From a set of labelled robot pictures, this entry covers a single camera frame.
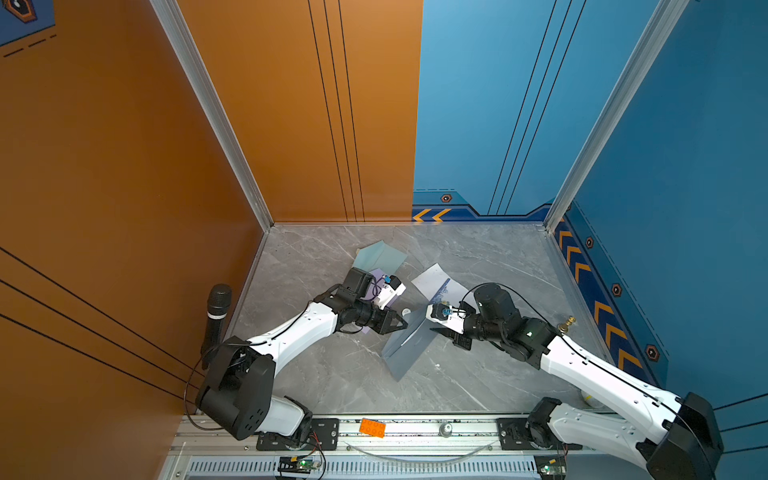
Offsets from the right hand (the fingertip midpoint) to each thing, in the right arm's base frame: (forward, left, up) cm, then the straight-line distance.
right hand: (436, 319), depth 76 cm
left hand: (+1, +7, -5) cm, 9 cm away
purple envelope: (+4, +15, +10) cm, 19 cm away
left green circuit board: (-29, +36, -19) cm, 50 cm away
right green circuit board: (-29, -27, -19) cm, 44 cm away
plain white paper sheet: (+23, -2, -16) cm, 28 cm away
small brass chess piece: (+6, -41, -16) cm, 44 cm away
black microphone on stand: (-4, +47, +16) cm, 50 cm away
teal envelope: (+34, +17, -15) cm, 41 cm away
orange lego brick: (-22, +16, -16) cm, 31 cm away
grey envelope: (-4, +9, -10) cm, 14 cm away
